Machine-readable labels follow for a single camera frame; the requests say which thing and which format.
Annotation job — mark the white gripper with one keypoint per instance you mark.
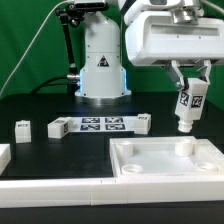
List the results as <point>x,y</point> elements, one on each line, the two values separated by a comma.
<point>152,38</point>

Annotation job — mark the white square tabletop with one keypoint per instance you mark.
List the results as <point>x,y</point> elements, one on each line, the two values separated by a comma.
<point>172,156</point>

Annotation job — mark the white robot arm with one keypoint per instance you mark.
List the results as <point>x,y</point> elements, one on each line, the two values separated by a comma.
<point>102,77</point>

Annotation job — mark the tag sheet on table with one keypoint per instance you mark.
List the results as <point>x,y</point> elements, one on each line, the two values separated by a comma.
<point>103,124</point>

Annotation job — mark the white left fence piece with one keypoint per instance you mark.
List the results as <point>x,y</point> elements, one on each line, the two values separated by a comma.
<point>5,156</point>

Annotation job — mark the white front fence wall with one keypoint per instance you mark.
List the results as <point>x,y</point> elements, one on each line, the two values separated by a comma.
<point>106,191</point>

